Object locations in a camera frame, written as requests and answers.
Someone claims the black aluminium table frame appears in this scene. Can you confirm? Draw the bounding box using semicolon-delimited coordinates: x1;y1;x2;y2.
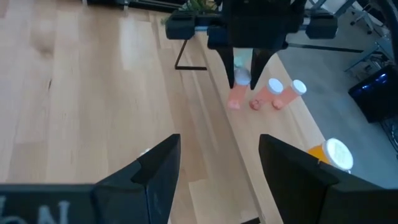
83;0;187;14

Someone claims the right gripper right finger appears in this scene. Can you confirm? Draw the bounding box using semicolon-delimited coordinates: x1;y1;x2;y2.
259;133;398;224

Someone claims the small green pill bottle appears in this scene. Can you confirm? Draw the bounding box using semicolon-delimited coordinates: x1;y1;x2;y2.
233;48;254;69

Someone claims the potted succulent plant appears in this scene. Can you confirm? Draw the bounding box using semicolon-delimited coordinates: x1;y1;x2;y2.
160;0;218;27

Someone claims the black case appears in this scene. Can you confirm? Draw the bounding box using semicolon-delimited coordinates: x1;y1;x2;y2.
347;63;398;124

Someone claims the orange pill bottle white cap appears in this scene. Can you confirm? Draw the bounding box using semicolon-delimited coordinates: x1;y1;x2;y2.
307;138;354;174

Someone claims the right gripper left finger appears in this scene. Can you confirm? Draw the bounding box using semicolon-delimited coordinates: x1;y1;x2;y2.
92;133;182;224

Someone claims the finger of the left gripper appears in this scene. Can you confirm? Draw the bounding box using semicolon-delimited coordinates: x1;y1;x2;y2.
250;49;276;91
217;48;234;90

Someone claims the small pink pill bottle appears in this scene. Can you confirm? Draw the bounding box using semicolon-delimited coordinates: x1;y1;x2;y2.
227;67;252;110
271;79;308;111
248;77;284;111

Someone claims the grey chair base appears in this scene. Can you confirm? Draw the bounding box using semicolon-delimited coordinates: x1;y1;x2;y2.
341;0;398;72

